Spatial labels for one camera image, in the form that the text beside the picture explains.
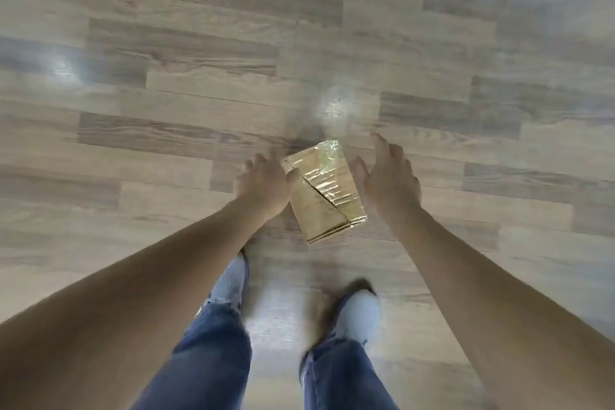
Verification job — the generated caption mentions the person's white shoe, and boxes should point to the person's white shoe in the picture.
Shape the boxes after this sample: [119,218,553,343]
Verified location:
[331,287,383,346]
[209,253,250,309]

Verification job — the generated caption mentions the person's white right shoe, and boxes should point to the person's white right shoe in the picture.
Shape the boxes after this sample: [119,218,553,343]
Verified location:
[331,287,383,346]

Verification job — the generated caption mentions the taped brown parcel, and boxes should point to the taped brown parcel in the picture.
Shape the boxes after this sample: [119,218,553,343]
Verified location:
[281,139,368,245]

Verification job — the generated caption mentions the person's right forearm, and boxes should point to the person's right forearm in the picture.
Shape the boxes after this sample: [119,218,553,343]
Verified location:
[393,208,615,410]

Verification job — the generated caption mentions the person's white left shoe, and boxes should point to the person's white left shoe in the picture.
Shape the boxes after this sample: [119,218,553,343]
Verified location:
[209,253,250,309]

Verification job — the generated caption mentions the person's left hand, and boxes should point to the person's left hand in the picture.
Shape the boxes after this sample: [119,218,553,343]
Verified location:
[234,153,300,223]

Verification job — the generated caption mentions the person's left leg blue jeans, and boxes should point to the person's left leg blue jeans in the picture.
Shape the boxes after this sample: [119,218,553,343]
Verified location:
[132,299,253,410]

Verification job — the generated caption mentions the person's left forearm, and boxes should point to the person's left forearm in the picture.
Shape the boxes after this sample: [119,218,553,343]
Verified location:
[0,198,270,410]

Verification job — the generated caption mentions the person's right hand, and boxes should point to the person's right hand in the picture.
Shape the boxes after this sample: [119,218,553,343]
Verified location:
[349,132,423,228]

